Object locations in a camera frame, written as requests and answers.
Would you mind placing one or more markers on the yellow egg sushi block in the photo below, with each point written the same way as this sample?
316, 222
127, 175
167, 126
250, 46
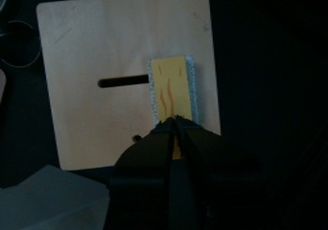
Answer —
173, 83

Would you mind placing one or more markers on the light wooden box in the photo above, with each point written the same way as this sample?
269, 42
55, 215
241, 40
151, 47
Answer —
98, 119

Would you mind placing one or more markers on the blue-grey plastic bowl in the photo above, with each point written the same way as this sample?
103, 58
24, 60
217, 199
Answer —
47, 202

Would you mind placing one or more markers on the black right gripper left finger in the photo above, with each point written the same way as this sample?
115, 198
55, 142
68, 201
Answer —
141, 176

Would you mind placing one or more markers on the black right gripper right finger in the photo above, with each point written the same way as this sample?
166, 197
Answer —
217, 182

